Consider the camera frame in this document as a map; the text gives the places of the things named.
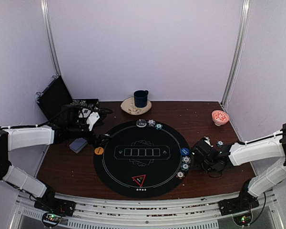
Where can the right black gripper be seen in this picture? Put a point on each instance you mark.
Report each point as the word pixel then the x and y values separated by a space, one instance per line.
pixel 197 166

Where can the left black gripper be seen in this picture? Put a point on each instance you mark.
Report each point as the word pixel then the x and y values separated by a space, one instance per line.
pixel 100 138

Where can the orange big blind button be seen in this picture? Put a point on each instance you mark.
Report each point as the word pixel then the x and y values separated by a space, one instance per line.
pixel 99 150

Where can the blue ten poker chip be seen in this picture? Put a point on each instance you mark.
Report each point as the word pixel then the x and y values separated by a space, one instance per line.
pixel 186 159

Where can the green fifty poker chip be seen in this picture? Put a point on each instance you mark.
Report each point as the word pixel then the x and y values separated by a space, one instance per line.
pixel 185 167

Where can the blue small blind button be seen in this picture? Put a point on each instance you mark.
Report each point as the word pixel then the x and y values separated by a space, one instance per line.
pixel 185 152

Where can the orange hundred chip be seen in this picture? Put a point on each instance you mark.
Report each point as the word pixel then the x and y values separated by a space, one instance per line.
pixel 180 175

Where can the blue playing card deck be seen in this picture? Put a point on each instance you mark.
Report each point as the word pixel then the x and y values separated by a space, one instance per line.
pixel 77 145

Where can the red triangle all-in marker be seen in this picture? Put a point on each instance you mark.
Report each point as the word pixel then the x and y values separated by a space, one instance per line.
pixel 139 180

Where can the green chips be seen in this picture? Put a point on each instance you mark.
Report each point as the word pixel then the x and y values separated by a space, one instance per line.
pixel 158 126

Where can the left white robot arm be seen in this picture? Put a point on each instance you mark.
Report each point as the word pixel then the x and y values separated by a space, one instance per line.
pixel 73 121

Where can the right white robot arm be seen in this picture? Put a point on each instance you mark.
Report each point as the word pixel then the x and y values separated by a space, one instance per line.
pixel 239 153

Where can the green blue chip stack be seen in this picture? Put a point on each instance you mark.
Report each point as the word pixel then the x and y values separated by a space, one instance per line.
pixel 219 143

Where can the beige ceramic saucer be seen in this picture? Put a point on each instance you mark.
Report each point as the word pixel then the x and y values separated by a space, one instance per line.
pixel 129 107

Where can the round black poker mat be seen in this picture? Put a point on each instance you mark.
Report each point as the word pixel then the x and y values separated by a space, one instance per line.
pixel 134 151

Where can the red patterned small bowl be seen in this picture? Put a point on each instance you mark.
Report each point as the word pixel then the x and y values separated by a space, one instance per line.
pixel 220 117

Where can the dark blue mug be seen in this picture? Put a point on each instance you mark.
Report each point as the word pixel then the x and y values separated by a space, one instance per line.
pixel 141 98

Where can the black poker set case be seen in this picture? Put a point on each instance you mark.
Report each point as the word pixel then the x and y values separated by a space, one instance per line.
pixel 56 94

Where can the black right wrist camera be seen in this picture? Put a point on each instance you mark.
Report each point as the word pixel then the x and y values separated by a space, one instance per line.
pixel 201 149

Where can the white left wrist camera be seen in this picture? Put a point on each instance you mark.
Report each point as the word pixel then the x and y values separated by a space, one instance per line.
pixel 92 119

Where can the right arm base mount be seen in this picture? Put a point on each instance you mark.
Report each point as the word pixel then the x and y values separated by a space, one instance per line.
pixel 241 210

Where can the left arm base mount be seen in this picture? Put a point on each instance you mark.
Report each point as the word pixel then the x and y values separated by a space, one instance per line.
pixel 55 213

